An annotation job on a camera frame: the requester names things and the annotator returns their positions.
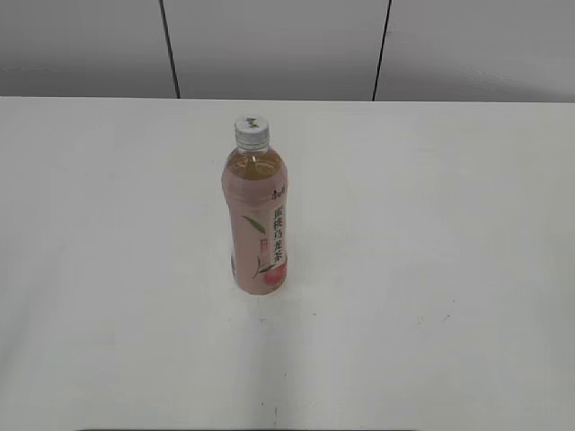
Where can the white bottle cap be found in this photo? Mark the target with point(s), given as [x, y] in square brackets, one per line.
[252, 127]

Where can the pink oolong tea bottle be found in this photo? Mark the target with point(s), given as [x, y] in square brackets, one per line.
[255, 185]

